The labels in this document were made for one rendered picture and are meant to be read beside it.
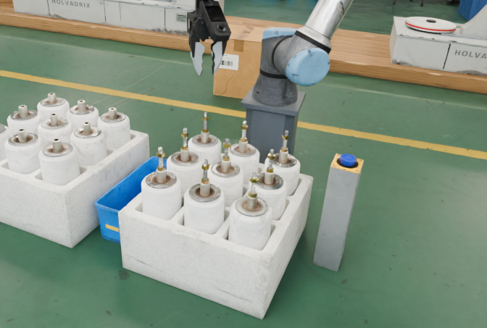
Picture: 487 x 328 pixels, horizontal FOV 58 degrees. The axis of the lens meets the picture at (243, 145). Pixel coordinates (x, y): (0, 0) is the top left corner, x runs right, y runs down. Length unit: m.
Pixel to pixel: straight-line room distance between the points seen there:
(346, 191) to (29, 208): 0.84
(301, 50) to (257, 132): 0.34
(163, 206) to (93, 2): 2.43
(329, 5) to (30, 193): 0.95
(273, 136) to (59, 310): 0.79
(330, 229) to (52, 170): 0.74
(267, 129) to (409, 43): 1.58
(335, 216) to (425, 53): 1.86
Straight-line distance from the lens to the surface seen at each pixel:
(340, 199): 1.11
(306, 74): 1.26
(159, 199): 1.06
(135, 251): 1.16
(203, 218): 1.02
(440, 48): 2.87
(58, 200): 1.23
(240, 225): 0.98
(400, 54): 2.86
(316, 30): 1.27
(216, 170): 1.12
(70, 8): 3.46
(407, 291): 1.27
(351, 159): 1.09
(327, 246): 1.21
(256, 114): 1.42
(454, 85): 2.87
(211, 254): 1.03
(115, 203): 1.34
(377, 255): 1.34
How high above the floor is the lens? 0.84
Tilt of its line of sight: 28 degrees down
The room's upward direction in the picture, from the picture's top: 4 degrees clockwise
